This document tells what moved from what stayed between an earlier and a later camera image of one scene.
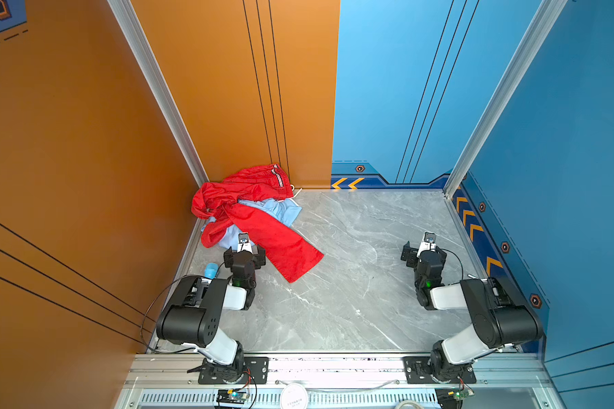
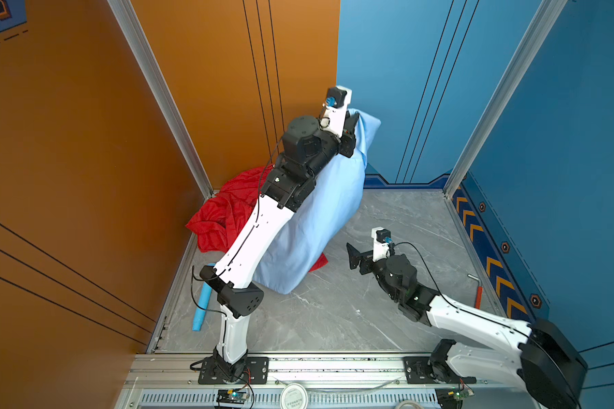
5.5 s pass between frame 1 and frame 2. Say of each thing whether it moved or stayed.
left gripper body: moved
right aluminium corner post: stayed
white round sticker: stayed
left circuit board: stayed
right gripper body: moved
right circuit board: stayed
